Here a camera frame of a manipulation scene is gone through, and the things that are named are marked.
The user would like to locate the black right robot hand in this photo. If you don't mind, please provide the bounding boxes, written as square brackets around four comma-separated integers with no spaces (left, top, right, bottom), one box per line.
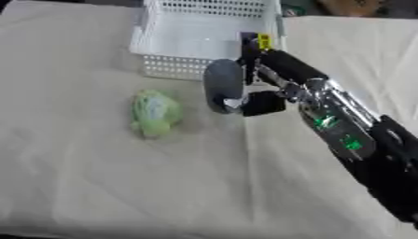
[236,31,330,118]

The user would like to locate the dark grey oval object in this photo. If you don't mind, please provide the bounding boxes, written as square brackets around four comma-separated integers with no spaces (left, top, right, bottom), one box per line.
[202,58,248,115]

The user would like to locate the brown cardboard box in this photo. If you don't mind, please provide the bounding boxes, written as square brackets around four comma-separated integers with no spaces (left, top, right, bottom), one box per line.
[314,0,392,18]

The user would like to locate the white perforated plastic basket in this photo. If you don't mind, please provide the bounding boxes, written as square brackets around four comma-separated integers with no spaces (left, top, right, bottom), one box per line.
[127,0,289,82]

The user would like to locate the green toy cabbage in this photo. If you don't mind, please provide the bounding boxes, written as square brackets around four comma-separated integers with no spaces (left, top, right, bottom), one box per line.
[127,89,185,138]

